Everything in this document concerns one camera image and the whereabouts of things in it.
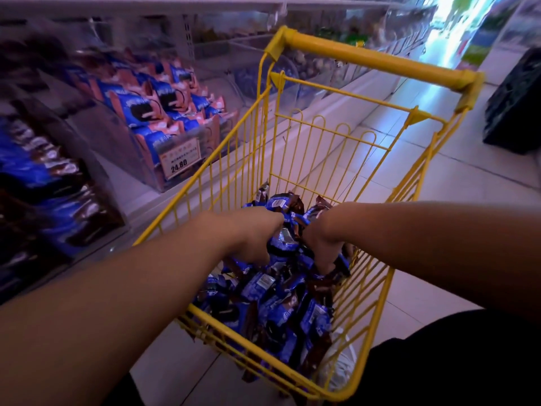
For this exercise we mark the person's right forearm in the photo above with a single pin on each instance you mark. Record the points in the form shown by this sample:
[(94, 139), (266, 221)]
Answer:
[(443, 249)]

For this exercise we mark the person's black clothing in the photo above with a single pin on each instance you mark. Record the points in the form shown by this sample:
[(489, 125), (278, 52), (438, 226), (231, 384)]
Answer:
[(456, 363)]

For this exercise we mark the person's left forearm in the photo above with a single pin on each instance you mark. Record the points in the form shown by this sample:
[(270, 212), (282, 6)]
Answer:
[(110, 308)]

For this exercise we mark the white store shelf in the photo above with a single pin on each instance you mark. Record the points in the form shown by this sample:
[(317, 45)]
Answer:
[(236, 122)]

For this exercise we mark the person's left hand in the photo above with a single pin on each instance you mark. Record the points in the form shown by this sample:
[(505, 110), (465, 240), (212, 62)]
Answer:
[(247, 232)]

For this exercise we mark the large clear plastic display bin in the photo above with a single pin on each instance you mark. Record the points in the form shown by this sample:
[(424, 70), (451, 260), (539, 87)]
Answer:
[(63, 215)]

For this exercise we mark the person's right fingers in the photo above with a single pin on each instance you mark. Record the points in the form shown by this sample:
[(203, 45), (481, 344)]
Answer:
[(324, 262)]

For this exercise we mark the white price tag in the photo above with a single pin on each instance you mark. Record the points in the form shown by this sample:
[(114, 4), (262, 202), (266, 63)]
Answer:
[(180, 158)]

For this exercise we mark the pile of blue brown packets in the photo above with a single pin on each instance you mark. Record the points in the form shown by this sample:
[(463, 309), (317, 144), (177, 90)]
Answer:
[(274, 304)]

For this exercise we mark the dark display crate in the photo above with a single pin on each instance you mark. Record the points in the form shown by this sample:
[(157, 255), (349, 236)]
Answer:
[(513, 105)]

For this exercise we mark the person's right hand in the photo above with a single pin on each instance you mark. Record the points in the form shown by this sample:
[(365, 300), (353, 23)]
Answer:
[(323, 234)]

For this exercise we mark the row of clear snack bins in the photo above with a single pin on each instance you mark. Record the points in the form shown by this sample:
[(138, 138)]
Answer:
[(321, 50)]

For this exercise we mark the white plastic bag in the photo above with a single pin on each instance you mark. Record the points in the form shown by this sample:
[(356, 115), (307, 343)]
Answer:
[(338, 367)]

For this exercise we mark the stack of blue pink packets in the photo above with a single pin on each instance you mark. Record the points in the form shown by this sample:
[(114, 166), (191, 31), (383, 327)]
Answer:
[(165, 101)]

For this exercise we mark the person's left fingers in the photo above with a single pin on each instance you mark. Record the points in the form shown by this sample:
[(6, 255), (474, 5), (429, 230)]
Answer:
[(255, 257)]

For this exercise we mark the blue brown snack packet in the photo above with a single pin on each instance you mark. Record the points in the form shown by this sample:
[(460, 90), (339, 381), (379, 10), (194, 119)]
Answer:
[(282, 203), (284, 241)]

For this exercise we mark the stack of dark blue packets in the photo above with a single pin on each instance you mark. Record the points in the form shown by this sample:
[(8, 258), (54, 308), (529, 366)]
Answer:
[(42, 194)]

